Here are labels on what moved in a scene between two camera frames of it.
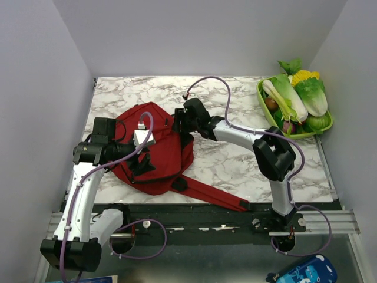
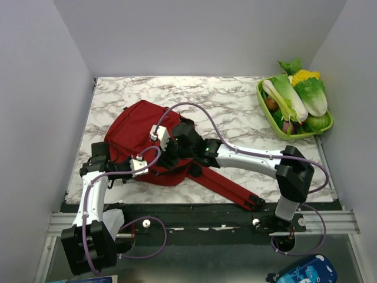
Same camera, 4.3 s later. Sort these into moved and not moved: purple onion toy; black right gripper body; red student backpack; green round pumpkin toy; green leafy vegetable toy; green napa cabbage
Moved: black right gripper body; red student backpack
Not moved: green round pumpkin toy; green leafy vegetable toy; purple onion toy; green napa cabbage
